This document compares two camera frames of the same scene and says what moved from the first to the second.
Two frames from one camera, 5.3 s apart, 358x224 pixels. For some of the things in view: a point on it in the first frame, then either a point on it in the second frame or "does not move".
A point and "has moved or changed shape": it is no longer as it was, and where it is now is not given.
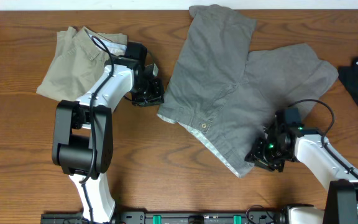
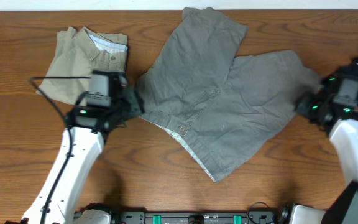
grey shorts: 217,86 has moved or changed shape
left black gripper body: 149,93 -> 130,107
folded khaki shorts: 77,60 does not move
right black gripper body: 270,155 -> 311,107
